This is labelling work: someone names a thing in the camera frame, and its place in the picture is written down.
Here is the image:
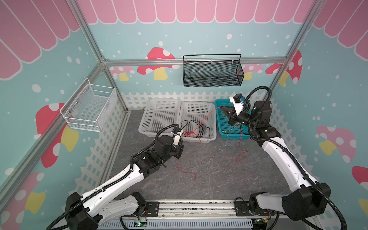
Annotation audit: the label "red cable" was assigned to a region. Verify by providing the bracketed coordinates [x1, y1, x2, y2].
[176, 105, 228, 181]
[236, 123, 248, 163]

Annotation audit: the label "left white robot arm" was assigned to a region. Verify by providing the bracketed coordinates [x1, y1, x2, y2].
[47, 133, 184, 230]

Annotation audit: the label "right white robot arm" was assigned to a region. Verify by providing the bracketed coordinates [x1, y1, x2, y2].
[221, 101, 347, 230]

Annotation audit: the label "teal plastic basket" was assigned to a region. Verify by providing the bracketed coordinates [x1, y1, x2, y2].
[214, 98, 254, 140]

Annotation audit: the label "middle white plastic basket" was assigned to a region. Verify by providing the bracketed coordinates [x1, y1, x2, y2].
[179, 101, 217, 143]

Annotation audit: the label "white plastic basket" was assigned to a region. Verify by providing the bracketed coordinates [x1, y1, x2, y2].
[179, 101, 217, 143]
[139, 98, 181, 137]

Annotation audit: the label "left white plastic basket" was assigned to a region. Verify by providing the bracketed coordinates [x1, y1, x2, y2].
[139, 98, 181, 137]

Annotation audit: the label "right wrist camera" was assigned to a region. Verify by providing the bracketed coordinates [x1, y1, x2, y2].
[230, 94, 251, 115]

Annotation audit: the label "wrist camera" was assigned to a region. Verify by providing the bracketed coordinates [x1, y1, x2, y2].
[172, 127, 183, 147]
[230, 94, 251, 115]

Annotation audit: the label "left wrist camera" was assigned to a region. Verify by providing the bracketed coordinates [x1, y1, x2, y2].
[172, 127, 183, 147]

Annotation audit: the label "black wire mesh wall basket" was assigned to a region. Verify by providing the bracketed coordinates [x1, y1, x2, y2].
[183, 54, 244, 87]

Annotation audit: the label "white wire wall basket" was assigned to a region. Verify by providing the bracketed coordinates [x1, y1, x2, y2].
[60, 79, 117, 132]

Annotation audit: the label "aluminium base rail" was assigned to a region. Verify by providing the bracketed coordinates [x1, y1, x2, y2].
[77, 199, 317, 230]

